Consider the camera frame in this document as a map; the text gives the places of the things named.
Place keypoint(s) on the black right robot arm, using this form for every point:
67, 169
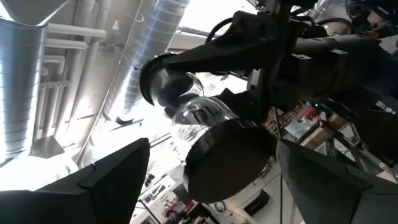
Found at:
379, 133

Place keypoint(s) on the brown cardboard box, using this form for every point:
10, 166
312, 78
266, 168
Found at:
315, 138

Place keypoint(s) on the black box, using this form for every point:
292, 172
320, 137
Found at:
256, 202

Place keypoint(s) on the black hourglass blue sand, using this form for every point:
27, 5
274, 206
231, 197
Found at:
230, 161

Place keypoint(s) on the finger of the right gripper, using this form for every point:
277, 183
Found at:
236, 49
242, 105

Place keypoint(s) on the silver ventilation duct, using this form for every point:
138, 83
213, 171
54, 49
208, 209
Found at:
18, 87
146, 46

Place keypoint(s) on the white ceiling pipe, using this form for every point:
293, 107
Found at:
74, 30

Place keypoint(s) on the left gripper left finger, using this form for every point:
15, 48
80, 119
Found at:
77, 199

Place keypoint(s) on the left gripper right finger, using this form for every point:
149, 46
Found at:
335, 196

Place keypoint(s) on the person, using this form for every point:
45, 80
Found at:
172, 216

